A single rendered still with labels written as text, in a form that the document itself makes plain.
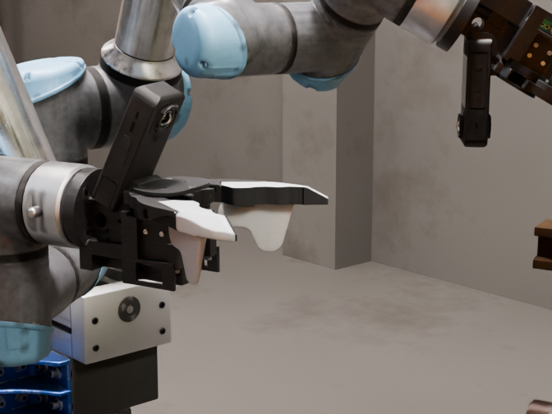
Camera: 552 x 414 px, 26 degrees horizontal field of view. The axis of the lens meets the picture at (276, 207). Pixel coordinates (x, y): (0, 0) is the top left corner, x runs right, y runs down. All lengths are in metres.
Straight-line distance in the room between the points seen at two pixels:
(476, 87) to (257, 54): 0.23
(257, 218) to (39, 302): 0.23
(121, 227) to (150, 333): 0.58
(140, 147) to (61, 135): 0.65
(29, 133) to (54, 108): 0.40
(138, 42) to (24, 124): 0.45
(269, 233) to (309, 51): 0.29
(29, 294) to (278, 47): 0.36
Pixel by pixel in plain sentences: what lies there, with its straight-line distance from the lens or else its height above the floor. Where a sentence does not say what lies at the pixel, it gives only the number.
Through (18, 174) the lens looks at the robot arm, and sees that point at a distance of 1.07.
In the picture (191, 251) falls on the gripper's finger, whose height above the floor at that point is 0.97.
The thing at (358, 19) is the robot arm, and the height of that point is 1.13.
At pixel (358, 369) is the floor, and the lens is 3.51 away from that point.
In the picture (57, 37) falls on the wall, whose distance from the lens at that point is 6.35.
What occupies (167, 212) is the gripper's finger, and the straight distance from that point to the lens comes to 0.92.
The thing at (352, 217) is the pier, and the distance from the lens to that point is 4.56.
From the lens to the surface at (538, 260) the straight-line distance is 0.86.
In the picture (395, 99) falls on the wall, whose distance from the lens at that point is 4.48.
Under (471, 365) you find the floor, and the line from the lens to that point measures 3.58.
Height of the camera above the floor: 1.20
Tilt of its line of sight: 12 degrees down
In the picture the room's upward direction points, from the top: straight up
